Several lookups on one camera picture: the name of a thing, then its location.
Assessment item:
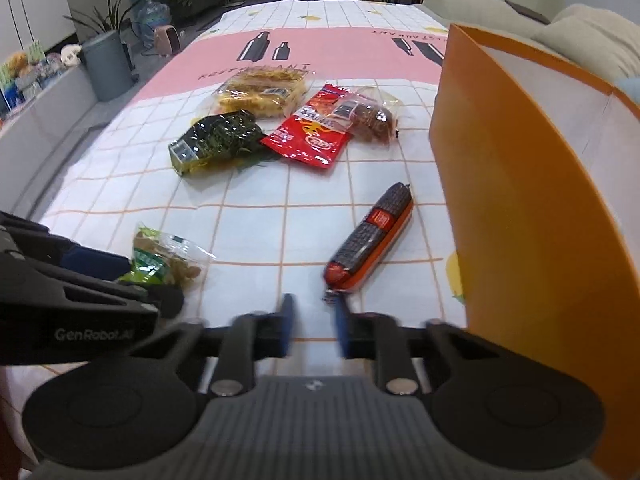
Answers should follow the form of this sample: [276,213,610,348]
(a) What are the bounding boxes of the red packet with orange print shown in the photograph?
[261,84,356,171]

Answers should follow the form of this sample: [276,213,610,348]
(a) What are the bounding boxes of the pink and white printed tablecloth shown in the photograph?
[0,0,471,396]

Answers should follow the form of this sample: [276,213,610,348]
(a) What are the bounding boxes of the pink space heater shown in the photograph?
[153,25,180,57]

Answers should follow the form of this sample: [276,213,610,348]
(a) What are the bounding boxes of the orange cardboard box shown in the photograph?
[429,23,640,480]

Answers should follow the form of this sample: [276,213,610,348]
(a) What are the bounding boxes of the white low cabinet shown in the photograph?
[0,65,101,196]

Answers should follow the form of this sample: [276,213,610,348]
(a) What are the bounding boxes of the large blue water jug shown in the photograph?
[137,0,171,43]

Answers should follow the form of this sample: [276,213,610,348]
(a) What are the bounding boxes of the long-leaved potted plant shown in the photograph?
[62,0,143,43]

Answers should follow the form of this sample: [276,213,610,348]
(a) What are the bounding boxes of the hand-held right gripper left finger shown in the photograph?
[125,294,297,397]

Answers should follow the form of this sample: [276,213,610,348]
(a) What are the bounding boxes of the clear packet of yellow pastries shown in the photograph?
[215,67,308,121]

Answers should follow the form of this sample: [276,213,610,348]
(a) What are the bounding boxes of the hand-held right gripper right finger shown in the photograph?
[334,296,501,396]

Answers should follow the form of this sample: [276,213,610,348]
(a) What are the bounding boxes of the grey-green pedal bin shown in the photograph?
[80,30,133,102]

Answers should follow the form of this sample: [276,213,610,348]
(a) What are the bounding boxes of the beige cushion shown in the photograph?
[532,4,640,86]

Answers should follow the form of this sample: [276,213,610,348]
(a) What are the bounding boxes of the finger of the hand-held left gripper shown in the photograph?
[0,211,132,283]
[30,259,187,320]

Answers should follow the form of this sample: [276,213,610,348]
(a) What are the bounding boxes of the dark green seaweed packet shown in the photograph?
[168,110,266,177]

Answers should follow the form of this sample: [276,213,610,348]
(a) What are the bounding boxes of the cluster of small colourful items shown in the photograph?
[0,40,66,116]

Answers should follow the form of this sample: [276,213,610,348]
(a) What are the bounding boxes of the green packet of nuts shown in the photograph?
[117,225,217,293]

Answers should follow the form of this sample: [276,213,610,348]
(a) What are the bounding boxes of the beige sofa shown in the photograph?
[412,0,640,111]

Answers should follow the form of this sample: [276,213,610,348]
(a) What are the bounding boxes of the dark red sausage stick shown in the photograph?
[322,182,415,293]

